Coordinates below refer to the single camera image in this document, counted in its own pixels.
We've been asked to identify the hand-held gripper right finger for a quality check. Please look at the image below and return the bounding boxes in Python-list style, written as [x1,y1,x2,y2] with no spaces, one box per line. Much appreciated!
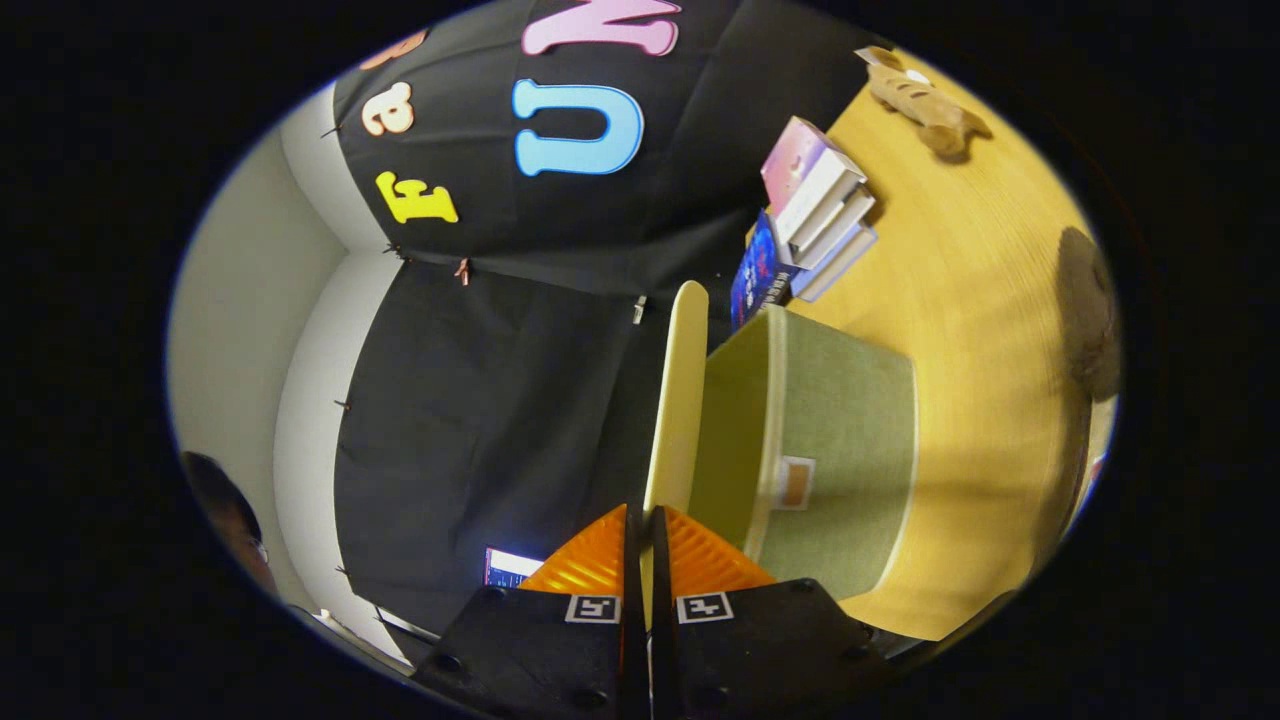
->
[650,505,896,720]

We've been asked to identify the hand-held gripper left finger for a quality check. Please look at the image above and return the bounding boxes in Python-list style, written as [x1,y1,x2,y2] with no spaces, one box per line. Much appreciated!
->
[412,503,646,720]

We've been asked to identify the brown fuzzy slipper shoe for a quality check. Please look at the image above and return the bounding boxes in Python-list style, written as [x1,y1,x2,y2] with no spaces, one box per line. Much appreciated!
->
[1057,227,1123,403]

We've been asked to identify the lit monitor screen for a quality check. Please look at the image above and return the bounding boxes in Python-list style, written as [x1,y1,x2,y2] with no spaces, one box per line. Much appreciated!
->
[483,547,546,589]

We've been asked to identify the dark blue book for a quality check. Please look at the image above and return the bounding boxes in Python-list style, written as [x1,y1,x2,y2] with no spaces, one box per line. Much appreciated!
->
[730,210,801,331]

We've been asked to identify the light blue paperback book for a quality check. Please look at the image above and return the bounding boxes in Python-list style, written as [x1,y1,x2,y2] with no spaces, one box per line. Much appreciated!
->
[795,222,880,303]

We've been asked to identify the white paperback book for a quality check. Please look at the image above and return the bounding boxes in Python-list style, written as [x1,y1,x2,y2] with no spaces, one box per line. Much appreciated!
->
[790,185,877,269]

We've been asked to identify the pink cover book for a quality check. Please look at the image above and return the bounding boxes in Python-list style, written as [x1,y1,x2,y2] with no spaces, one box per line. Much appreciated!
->
[760,116,867,216]

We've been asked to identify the tan striped plush toy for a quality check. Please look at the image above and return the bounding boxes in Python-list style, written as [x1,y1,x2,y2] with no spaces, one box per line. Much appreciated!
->
[855,45,994,159]

